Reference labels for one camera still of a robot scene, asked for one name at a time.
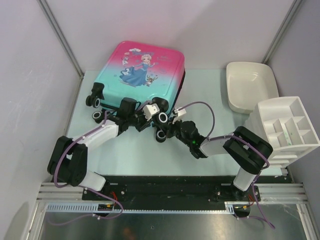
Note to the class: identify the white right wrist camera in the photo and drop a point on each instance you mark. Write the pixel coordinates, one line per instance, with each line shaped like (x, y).
(179, 113)

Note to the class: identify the white divided organizer tray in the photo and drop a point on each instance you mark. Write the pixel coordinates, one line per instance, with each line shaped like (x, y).
(284, 123)

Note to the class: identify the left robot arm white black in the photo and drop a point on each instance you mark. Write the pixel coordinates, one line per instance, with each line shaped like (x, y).
(69, 160)

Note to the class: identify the aluminium frame post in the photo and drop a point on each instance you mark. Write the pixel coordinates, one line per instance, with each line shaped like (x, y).
(48, 13)
(282, 30)

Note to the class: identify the right aluminium frame post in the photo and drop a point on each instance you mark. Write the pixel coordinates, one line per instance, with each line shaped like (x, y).
(282, 30)

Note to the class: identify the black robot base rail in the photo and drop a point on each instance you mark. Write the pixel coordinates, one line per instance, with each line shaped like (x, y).
(175, 204)

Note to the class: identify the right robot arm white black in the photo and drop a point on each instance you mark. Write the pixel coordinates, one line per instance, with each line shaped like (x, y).
(249, 151)

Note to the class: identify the cream plastic basin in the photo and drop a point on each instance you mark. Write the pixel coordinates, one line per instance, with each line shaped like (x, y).
(249, 83)

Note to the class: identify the pink and teal children's suitcase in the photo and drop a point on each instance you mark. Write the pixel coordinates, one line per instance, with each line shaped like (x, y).
(143, 73)

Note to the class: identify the aluminium extrusion crossbar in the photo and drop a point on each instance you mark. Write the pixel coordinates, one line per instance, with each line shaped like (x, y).
(289, 193)

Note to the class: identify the left aluminium frame post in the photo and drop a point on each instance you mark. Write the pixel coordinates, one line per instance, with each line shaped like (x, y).
(48, 13)

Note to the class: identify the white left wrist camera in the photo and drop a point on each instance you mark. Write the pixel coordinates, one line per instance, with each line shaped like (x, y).
(150, 110)

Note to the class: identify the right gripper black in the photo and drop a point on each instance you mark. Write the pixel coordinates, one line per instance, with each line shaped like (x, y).
(170, 127)

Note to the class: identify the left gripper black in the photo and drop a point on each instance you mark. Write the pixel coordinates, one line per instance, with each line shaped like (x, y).
(145, 124)

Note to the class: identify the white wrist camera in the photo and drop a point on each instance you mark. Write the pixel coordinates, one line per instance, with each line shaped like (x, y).
(179, 113)
(150, 110)

